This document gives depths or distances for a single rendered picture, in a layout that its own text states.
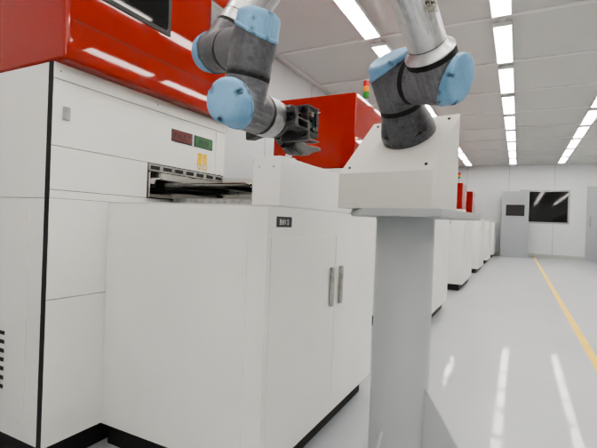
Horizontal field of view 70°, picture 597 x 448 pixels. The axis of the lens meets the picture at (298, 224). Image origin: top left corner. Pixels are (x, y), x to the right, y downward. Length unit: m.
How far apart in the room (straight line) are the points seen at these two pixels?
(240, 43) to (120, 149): 0.93
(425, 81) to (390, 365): 0.73
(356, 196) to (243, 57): 0.56
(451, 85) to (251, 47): 0.49
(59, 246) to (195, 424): 0.66
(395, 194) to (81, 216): 0.96
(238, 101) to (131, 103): 0.99
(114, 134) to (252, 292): 0.75
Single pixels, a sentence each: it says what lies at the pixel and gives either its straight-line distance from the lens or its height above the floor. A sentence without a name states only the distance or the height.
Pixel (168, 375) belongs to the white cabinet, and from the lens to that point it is 1.41.
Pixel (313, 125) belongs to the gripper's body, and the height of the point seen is 0.97.
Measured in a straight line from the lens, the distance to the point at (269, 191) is 1.20.
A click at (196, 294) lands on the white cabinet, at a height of 0.55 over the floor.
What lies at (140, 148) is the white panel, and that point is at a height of 1.02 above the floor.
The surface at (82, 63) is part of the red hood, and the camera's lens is 1.50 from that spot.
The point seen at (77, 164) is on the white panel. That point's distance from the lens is 1.49.
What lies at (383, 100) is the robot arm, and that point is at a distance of 1.17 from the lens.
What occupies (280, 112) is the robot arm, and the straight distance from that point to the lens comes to 0.79.
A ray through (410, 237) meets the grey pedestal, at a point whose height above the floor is 0.75.
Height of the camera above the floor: 0.78
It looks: level
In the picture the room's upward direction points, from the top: 2 degrees clockwise
